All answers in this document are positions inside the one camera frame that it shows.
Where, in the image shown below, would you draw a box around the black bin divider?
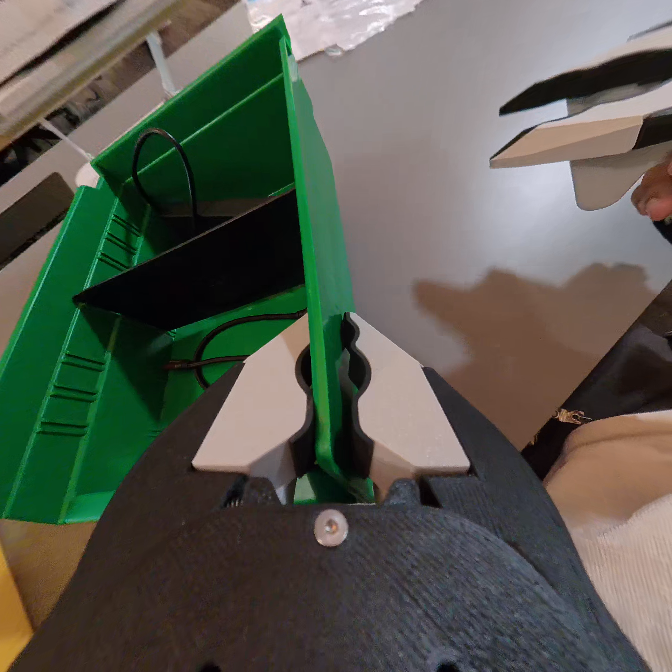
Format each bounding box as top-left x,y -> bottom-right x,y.
72,189 -> 306,331

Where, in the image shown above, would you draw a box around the black rectangular desk plate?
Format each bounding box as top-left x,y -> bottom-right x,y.
0,172 -> 76,267

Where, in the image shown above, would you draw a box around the grey desk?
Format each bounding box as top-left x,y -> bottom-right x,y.
0,0 -> 672,625

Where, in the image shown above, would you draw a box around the cream ribbed sweater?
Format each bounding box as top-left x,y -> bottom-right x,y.
543,412 -> 672,672

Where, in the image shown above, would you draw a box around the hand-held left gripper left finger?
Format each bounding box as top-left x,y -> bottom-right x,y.
190,314 -> 317,504

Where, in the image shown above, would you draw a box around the blue-striped clear plastic bag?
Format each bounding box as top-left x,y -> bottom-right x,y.
246,0 -> 423,57

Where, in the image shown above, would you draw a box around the yellow plastic bin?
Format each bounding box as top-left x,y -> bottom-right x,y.
0,541 -> 33,670

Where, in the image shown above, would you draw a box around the green plastic bin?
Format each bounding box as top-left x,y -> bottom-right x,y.
0,15 -> 378,526

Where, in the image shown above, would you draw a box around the printed instruction sheet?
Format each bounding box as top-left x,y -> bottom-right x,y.
0,0 -> 121,85

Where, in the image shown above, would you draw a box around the instruction sheet on stand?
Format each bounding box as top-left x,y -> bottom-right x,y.
0,0 -> 174,137

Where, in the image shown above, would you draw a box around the person's right hand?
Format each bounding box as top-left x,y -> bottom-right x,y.
630,160 -> 672,222

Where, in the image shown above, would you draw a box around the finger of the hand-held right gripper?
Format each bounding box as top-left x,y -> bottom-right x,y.
489,114 -> 645,170
499,23 -> 672,119

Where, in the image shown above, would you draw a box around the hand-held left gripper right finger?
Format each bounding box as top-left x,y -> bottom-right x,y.
341,312 -> 471,501

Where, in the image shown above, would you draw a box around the dark green zip jacket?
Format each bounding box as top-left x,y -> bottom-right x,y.
520,281 -> 672,480

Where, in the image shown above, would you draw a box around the black blue-ringed USB cable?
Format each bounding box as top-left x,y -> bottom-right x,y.
164,311 -> 309,390

